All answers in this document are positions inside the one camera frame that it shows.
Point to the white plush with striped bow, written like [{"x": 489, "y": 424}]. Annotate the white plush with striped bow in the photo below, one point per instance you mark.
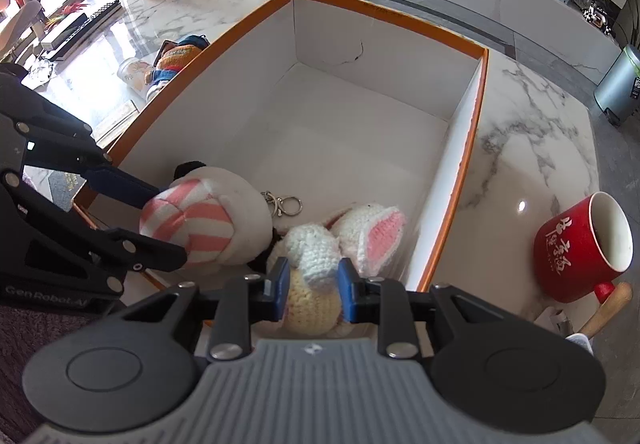
[{"x": 215, "y": 215}]

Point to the orange cardboard storage box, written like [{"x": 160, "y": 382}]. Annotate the orange cardboard storage box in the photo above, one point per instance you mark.
[{"x": 337, "y": 102}]

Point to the purple fuzzy blanket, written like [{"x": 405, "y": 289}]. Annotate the purple fuzzy blanket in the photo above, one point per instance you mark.
[{"x": 23, "y": 333}]

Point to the silver pedal trash bin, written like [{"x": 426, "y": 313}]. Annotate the silver pedal trash bin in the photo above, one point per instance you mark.
[{"x": 618, "y": 93}]

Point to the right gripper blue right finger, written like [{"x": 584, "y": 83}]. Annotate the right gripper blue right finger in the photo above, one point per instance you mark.
[{"x": 383, "y": 303}]

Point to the hand cream tube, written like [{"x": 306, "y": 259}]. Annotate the hand cream tube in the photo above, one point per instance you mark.
[{"x": 133, "y": 72}]

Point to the red ceramic mug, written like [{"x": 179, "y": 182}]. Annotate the red ceramic mug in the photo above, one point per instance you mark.
[{"x": 583, "y": 250}]

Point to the ocean park plush toy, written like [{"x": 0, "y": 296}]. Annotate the ocean park plush toy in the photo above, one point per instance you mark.
[{"x": 172, "y": 57}]

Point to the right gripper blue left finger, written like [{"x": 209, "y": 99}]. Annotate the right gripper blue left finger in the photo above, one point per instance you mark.
[{"x": 243, "y": 302}]

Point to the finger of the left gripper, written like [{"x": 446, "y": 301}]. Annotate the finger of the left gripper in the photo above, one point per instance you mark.
[
  {"x": 95, "y": 169},
  {"x": 54, "y": 251}
]

